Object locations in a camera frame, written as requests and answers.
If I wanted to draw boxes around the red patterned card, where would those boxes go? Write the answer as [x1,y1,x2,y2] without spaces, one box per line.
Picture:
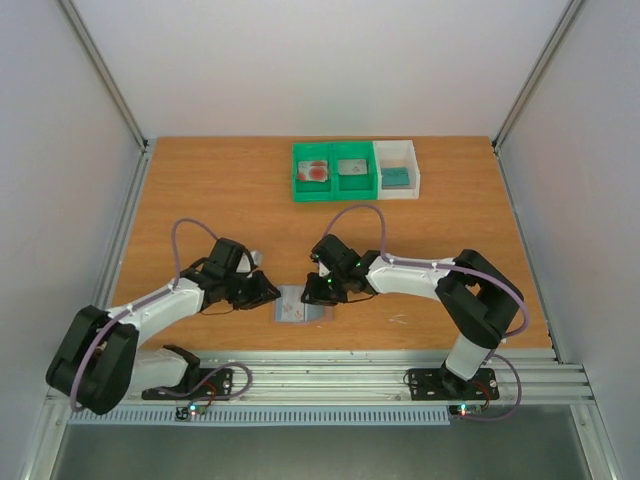
[296,160,329,183]

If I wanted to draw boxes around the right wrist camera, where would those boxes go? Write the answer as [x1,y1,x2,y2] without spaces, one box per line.
[318,263,330,277]

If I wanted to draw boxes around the grey slotted cable duct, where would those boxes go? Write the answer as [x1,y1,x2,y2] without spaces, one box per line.
[68,405,450,428]

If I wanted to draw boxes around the grey card in bin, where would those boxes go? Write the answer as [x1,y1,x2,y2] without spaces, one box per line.
[338,158,368,176]

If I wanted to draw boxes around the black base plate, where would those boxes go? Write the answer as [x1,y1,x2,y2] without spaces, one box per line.
[403,367,500,401]
[141,368,233,401]

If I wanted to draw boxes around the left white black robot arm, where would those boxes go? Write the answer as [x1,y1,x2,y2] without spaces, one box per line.
[45,238,281,414]

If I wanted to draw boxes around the middle green bin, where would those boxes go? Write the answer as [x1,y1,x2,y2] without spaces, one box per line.
[330,141,378,201]

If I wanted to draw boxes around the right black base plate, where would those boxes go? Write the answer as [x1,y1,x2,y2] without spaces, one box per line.
[403,367,500,401]

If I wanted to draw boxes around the right circuit board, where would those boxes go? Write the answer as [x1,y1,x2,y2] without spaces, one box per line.
[449,403,488,417]

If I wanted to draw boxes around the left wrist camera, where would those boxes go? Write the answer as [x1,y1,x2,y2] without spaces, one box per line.
[237,250,263,274]

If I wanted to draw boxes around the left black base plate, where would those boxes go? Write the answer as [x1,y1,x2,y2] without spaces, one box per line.
[141,368,233,401]

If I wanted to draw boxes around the right aluminium corner post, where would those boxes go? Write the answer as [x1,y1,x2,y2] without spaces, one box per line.
[492,0,587,151]

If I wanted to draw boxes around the left circuit board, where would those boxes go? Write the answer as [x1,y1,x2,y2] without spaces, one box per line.
[174,405,208,422]

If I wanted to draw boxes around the teal card in bin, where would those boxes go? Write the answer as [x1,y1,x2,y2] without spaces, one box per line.
[381,167,411,190]

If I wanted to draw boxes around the white bin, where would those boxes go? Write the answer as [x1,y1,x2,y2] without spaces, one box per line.
[373,140,421,200]

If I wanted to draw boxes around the left green bin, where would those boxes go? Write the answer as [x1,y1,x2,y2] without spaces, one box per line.
[291,142,336,203]

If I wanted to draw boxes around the green bin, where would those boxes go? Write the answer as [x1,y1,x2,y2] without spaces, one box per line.
[330,141,378,201]
[291,142,336,203]

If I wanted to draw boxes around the white floral VIP card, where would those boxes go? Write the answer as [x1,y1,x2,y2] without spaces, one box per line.
[275,285,306,323]

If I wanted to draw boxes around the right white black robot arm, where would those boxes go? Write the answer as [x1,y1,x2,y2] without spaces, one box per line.
[301,234,525,398]

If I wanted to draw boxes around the circuit board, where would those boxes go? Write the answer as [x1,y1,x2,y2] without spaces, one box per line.
[449,403,488,417]
[174,405,208,422]

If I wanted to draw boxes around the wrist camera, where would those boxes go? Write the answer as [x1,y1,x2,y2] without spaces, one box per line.
[318,263,330,277]
[237,250,263,274]

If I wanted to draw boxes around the left aluminium corner post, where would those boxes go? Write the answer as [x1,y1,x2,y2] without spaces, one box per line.
[55,0,151,151]

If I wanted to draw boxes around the aluminium corner post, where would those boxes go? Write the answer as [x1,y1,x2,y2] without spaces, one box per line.
[492,0,587,151]
[55,0,151,151]

